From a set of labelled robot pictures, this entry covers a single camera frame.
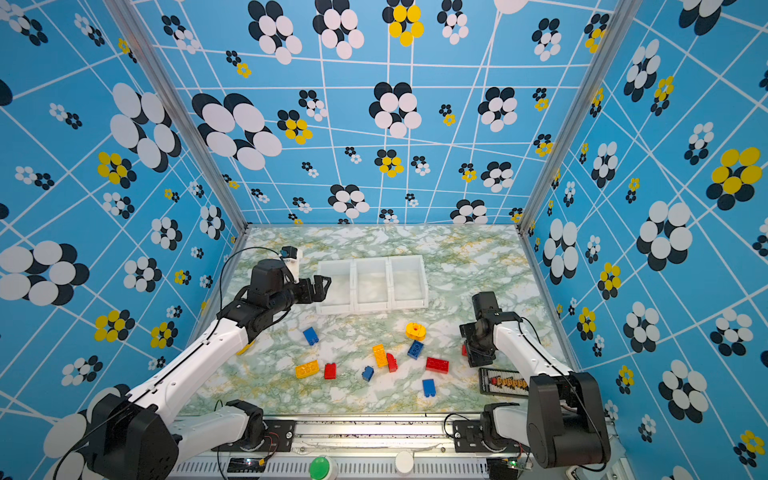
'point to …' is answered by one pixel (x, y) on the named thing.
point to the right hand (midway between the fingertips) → (465, 342)
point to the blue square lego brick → (415, 350)
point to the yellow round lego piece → (415, 331)
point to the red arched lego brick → (465, 351)
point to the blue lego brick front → (429, 387)
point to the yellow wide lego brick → (307, 370)
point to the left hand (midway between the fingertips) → (319, 278)
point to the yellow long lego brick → (380, 355)
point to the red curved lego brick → (392, 363)
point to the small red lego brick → (330, 371)
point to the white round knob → (404, 461)
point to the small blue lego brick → (368, 373)
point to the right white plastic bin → (409, 286)
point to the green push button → (319, 468)
